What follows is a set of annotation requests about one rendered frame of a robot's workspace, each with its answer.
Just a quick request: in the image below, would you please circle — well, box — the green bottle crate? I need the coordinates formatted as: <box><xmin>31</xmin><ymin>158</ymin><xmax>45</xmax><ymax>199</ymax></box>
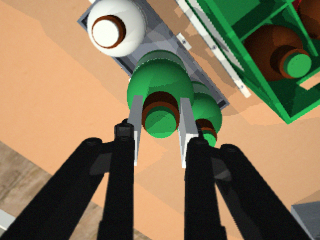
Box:
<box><xmin>185</xmin><ymin>0</ymin><xmax>320</xmax><ymax>102</ymax></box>

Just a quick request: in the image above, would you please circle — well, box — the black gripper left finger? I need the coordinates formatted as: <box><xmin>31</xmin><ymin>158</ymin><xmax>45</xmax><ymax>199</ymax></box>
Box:
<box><xmin>0</xmin><ymin>95</ymin><xmax>143</xmax><ymax>240</ymax></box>

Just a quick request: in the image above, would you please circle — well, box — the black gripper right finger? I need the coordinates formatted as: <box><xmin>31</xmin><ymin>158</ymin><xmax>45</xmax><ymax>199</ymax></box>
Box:
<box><xmin>178</xmin><ymin>98</ymin><xmax>312</xmax><ymax>240</ymax></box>

